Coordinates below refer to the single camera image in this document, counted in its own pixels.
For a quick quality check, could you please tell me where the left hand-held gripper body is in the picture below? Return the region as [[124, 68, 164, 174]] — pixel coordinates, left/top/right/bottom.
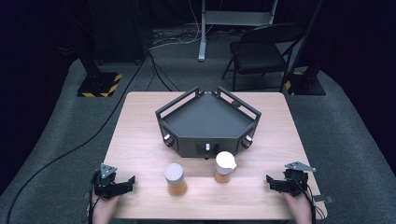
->
[[92, 163, 125, 200]]

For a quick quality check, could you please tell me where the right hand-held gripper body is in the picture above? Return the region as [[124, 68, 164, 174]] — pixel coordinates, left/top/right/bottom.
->
[[283, 161, 317, 198]]

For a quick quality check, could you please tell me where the spice jar spouted white lid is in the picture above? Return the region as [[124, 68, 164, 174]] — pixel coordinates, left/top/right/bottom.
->
[[214, 150, 238, 184]]

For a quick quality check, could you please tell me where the black corner shelf rack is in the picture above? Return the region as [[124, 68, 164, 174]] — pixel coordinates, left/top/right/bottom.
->
[[155, 86, 262, 161]]

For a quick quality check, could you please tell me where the person's left hand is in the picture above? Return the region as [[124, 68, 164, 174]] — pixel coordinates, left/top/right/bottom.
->
[[92, 192, 121, 224]]

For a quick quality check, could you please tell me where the person's right hand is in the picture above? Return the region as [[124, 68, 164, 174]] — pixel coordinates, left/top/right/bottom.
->
[[282, 191, 312, 224]]

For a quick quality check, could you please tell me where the black stand striped base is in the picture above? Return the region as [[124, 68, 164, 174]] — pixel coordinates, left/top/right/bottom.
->
[[64, 0, 123, 98]]

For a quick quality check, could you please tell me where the black folding chair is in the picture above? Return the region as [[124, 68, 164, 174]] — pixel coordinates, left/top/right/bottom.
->
[[221, 22, 304, 93]]

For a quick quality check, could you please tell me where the black wheeled cabinet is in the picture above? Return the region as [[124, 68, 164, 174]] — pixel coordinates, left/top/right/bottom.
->
[[88, 0, 148, 65]]

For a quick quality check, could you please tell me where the white metal stand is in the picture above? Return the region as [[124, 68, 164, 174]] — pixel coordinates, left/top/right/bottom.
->
[[198, 0, 279, 63]]

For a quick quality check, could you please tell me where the left hand-held gripper cable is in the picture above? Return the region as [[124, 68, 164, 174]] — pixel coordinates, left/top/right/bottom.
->
[[87, 173, 101, 224]]

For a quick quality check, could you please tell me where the hand-held gripper cable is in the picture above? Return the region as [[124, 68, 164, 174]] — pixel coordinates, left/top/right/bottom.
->
[[290, 176, 327, 224], [87, 173, 101, 224]]

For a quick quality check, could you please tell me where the right hand-held gripper cable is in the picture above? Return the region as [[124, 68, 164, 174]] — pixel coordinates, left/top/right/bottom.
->
[[290, 176, 327, 224]]

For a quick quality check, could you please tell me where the long black floor cable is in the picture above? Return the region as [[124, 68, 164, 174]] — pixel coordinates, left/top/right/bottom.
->
[[6, 57, 148, 224]]

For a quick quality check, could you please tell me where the bundle of floor cables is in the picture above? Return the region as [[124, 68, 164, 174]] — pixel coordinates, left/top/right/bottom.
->
[[148, 27, 239, 50]]

